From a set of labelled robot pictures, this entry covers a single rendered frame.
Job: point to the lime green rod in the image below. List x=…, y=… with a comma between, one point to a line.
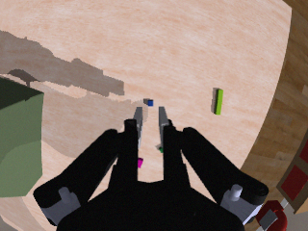
x=218, y=102

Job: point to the short magenta rod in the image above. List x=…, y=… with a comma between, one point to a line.
x=140, y=162

